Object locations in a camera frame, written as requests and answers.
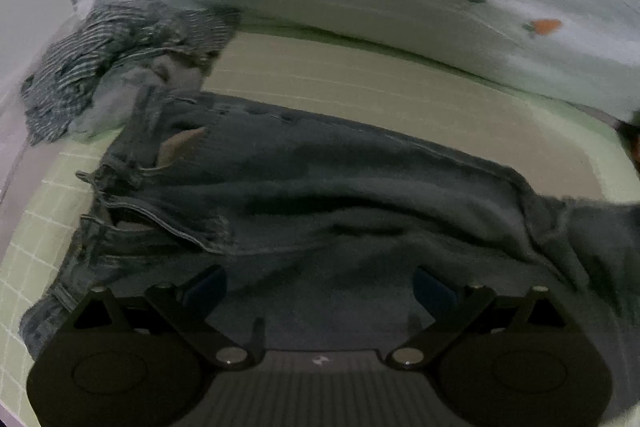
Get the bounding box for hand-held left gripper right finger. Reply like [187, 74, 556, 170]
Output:
[386, 267, 585, 369]

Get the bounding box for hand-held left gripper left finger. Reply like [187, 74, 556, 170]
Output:
[59, 264, 251, 368]

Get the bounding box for blue denim jeans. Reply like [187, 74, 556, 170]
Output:
[20, 87, 640, 358]

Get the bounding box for grey cloth garment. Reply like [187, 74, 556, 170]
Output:
[72, 52, 213, 138]

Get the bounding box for striped plaid shirt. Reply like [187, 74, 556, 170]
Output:
[20, 1, 243, 145]

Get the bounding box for white bedside panel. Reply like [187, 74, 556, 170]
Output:
[0, 0, 81, 208]

